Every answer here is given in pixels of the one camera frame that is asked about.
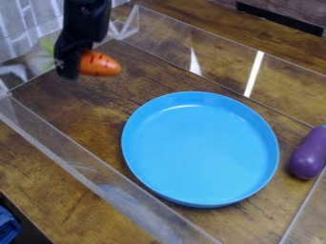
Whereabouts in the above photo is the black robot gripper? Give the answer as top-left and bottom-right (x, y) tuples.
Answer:
(53, 0), (112, 80)

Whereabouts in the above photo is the orange toy carrot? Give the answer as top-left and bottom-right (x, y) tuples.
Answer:
(40, 37), (122, 77)

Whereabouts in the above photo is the blue round tray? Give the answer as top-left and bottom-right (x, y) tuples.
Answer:
(121, 91), (280, 208)

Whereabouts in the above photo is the blue object at corner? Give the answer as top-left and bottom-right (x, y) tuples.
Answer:
(0, 206), (20, 244)

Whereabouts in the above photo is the purple toy eggplant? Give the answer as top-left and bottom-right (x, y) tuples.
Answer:
(288, 125), (326, 179)

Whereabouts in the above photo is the clear acrylic enclosure wall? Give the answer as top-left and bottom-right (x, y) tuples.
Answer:
(0, 0), (326, 244)

